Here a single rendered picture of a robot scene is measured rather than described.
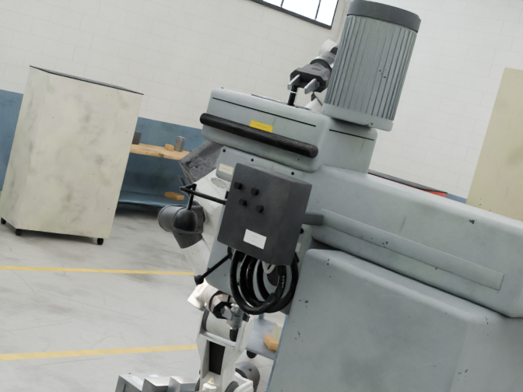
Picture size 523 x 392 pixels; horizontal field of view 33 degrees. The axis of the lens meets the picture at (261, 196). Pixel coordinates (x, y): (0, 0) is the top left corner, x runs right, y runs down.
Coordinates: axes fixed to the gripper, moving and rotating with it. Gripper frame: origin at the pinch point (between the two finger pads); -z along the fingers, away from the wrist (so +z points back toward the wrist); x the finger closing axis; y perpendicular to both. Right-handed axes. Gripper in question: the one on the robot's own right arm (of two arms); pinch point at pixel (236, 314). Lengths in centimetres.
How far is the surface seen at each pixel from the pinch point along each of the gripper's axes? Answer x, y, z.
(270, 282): -5.3, -17.3, -23.1
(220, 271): -9.9, -13.1, -1.8
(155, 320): 148, 127, 381
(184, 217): -17.0, -23.8, 17.0
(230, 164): -13.3, -44.3, 2.4
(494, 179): 156, -55, 76
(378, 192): 4, -50, -47
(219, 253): -10.6, -18.1, 0.3
